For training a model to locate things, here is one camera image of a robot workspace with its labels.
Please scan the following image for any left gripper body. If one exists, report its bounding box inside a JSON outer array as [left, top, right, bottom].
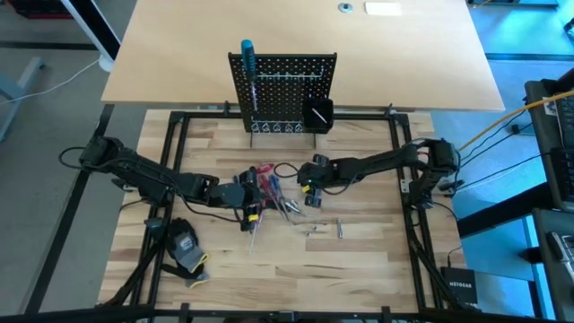
[[238, 167, 264, 232]]

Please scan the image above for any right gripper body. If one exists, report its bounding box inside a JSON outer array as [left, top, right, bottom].
[[298, 154, 336, 208]]

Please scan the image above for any blue transparent screwdriver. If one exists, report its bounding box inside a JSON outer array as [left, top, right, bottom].
[[267, 174, 295, 222]]

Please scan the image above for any teal black screwdriver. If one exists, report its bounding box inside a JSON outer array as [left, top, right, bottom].
[[239, 39, 260, 113]]

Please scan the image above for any black plastic bin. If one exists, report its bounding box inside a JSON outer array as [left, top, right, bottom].
[[300, 98, 335, 135]]

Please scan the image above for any black grey work glove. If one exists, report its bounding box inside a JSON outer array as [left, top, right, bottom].
[[165, 217, 210, 275], [161, 263, 211, 290]]

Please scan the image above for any black pegboard stand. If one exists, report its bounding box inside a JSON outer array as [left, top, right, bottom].
[[227, 52, 338, 152]]

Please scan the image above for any light wooden desk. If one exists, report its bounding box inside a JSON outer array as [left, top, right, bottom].
[[100, 0, 507, 112]]

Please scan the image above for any white card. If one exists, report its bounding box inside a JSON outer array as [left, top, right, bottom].
[[363, 1, 404, 17]]

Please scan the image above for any black metal beam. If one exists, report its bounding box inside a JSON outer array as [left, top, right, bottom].
[[457, 181, 555, 239]]

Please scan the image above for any black equipment cart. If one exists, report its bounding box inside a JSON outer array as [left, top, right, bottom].
[[523, 66, 574, 212]]

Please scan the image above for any black equipment case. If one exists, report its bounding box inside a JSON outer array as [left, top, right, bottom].
[[532, 208, 574, 322]]

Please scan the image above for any white pole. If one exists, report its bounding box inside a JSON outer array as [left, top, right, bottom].
[[60, 0, 121, 73]]

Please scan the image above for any grey desk foot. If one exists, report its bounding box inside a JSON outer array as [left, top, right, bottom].
[[0, 56, 47, 144]]

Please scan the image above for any black red crate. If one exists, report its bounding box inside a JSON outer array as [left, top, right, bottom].
[[6, 0, 74, 20]]

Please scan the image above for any white looped hook rail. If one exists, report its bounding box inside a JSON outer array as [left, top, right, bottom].
[[249, 116, 304, 135]]

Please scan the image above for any white tool holder rail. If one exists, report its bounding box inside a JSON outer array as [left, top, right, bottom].
[[257, 66, 325, 83]]

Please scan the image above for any small black clamp mount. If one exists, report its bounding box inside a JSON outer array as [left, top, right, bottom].
[[143, 217, 165, 238]]

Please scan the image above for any black aluminium table frame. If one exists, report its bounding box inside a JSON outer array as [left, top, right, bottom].
[[0, 101, 557, 323]]

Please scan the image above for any black cable bundle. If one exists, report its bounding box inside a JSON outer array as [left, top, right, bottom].
[[107, 241, 161, 310], [406, 214, 454, 310]]

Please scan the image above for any black Netgear network switch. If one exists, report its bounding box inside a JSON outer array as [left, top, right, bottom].
[[439, 266, 479, 305]]

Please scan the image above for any yellow cable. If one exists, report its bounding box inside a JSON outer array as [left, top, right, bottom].
[[457, 88, 574, 153]]

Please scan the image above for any black power cable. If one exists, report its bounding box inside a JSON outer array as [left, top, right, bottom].
[[457, 109, 530, 177]]

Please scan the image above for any white floor cable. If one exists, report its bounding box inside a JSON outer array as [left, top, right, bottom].
[[0, 57, 102, 107]]

